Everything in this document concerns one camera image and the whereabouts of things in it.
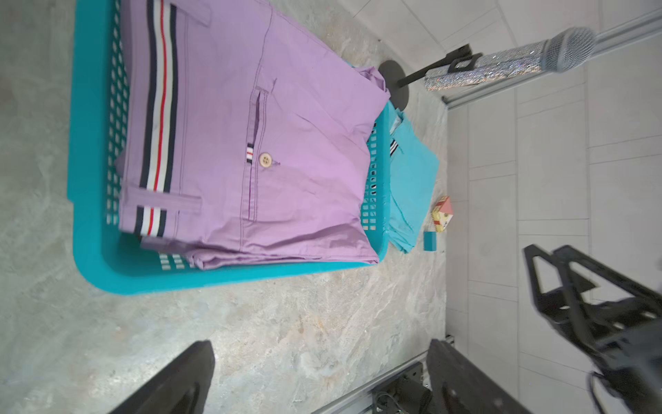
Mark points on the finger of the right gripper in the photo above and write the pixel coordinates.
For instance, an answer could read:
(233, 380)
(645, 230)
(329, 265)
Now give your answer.
(646, 299)
(563, 307)

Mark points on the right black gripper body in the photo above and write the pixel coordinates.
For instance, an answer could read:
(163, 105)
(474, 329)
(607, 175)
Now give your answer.
(627, 342)

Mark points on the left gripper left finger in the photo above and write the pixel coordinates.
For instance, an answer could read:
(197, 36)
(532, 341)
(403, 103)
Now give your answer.
(181, 387)

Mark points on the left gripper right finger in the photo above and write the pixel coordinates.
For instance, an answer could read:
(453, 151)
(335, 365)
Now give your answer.
(458, 386)

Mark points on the teal pants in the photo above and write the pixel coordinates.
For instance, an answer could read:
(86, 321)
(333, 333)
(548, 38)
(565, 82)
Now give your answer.
(413, 171)

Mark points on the teal plastic basket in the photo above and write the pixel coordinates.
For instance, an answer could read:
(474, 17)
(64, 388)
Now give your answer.
(110, 260)

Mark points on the purple pants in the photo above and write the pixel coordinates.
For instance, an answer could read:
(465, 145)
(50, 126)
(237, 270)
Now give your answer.
(247, 137)

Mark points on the small teal block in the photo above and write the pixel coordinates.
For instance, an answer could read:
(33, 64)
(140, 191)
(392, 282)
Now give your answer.
(430, 241)

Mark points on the small pink house box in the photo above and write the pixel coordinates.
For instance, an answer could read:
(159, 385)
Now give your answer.
(442, 214)

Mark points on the glitter microphone on stand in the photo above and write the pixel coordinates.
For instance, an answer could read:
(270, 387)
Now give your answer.
(462, 67)

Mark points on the aluminium front rail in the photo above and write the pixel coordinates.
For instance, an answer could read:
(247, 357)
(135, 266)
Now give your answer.
(360, 399)

